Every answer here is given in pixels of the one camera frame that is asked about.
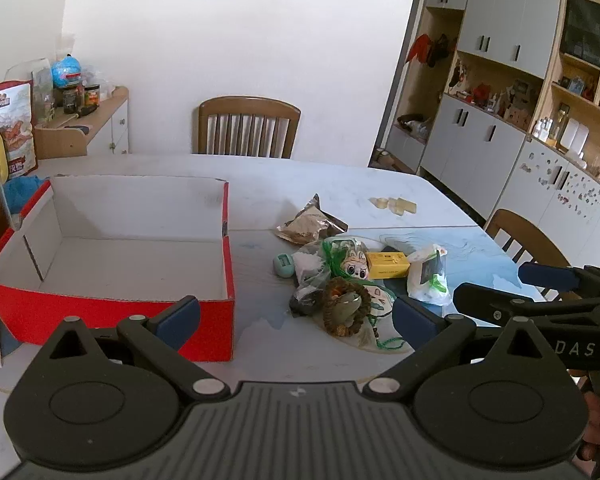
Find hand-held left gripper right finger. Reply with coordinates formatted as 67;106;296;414
362;295;566;404

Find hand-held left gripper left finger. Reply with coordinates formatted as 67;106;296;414
45;296;232;404

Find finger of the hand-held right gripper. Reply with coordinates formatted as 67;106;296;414
518;261;600;297
452;282;548;327

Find yellow box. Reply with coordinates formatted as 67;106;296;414
365;251;411;281

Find red cardboard box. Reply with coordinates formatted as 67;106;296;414
0;175;237;363

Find person's right hand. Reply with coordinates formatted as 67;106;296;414
567;369;600;463

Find white plastic packet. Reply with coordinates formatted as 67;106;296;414
406;244;452;307

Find wooden slat-back chair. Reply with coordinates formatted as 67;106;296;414
484;208;574;302
197;96;302;160

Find clear bag with dark beads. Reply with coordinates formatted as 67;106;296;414
321;277;374;336

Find cartoon figure toy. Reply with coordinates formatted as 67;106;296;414
337;246;374;281

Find white shelf canisters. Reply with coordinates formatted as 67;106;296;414
562;119;590;154

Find brown snack wrapper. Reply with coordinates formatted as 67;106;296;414
274;194;349;246

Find row of shelf figurines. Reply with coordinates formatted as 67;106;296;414
447;60;547;134

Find clutter on low shelf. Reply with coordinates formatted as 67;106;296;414
397;115;434;141

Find blue cloth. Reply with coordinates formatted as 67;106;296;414
2;175;51;216

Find wooden side cabinet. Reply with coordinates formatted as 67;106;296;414
32;86;131;159

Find dark jar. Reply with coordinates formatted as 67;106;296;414
62;85;85;115

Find dark hanging bag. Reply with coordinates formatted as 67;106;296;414
427;34;455;69

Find red white snack bag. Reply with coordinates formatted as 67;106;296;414
0;81;40;181

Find red hanging cloth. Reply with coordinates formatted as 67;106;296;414
407;34;434;64

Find blue globe toy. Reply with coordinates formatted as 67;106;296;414
51;54;84;89

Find white wall cabinet unit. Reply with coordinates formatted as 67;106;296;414
369;0;600;281

